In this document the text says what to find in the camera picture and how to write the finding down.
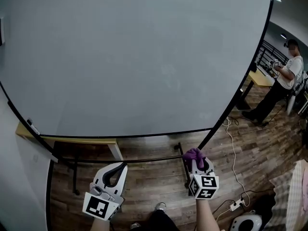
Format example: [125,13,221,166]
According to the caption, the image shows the whiteboard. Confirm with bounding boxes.
[0,0,276,196]

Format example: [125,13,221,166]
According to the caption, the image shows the checked blanket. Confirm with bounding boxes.
[264,169,308,231]

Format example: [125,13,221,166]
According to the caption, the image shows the white rounded device black face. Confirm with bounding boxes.
[231,213,263,231]

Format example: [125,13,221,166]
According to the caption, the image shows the person's right forearm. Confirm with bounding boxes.
[195,198,221,231]

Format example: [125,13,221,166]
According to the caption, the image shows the person's left forearm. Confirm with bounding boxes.
[90,218,111,231]

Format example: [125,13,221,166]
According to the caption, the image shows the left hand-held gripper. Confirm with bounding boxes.
[82,162,128,222]

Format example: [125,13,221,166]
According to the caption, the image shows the cream round panel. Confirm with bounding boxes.
[286,160,308,231]

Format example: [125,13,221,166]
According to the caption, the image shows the purple cloth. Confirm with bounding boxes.
[182,147,207,170]

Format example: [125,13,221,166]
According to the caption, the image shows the white marker pen black cap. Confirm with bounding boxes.
[26,118,41,136]

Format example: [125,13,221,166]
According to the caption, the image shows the black floor cable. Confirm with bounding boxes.
[211,189,275,216]

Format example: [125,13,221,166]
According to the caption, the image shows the black metal railing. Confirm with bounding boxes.
[256,39,289,69]

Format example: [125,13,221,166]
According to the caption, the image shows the white power strip with cable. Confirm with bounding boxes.
[215,116,252,222]

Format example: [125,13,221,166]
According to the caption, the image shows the person's legs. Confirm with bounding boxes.
[131,209,180,231]

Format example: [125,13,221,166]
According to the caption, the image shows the wooden table white legs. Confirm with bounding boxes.
[15,121,125,161]

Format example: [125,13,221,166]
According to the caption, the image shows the yellow table black pedestal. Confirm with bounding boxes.
[237,70,276,110]

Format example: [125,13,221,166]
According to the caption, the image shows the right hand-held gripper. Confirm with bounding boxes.
[188,158,220,200]

